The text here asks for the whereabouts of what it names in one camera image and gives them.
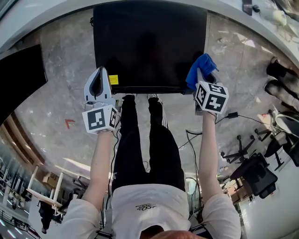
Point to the black and white office chair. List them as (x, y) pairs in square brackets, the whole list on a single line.
[(286, 137)]

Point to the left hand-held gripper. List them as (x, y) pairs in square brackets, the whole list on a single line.
[(98, 119)]

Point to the person's white shirt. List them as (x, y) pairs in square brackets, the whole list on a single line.
[(149, 196)]

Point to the person's black trousers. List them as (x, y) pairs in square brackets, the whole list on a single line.
[(130, 151)]

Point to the person's left forearm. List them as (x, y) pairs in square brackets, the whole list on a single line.
[(99, 163)]

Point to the black power adapter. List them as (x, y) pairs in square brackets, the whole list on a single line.
[(232, 115)]

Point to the black flat device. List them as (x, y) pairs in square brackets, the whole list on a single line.
[(247, 5)]

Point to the cardboard box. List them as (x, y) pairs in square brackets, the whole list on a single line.
[(50, 179)]

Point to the person's white shoe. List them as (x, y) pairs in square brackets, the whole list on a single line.
[(153, 95), (130, 95)]

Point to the person's left white shoe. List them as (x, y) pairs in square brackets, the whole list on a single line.
[(130, 95)]

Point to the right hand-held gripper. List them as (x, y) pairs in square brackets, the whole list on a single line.
[(211, 98)]

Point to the white plastic bag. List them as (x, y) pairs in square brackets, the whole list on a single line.
[(279, 16)]

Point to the stacked cardboard boxes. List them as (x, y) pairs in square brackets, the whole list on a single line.
[(240, 192)]

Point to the person's right forearm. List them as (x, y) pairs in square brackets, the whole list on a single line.
[(210, 158)]

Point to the blue cloth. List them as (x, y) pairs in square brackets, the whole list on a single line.
[(201, 65)]

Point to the person's right white shoe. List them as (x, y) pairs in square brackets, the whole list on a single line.
[(153, 95)]

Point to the black computer mouse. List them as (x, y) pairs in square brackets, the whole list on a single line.
[(256, 8)]

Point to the black cabinet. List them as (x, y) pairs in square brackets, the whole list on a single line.
[(18, 79)]

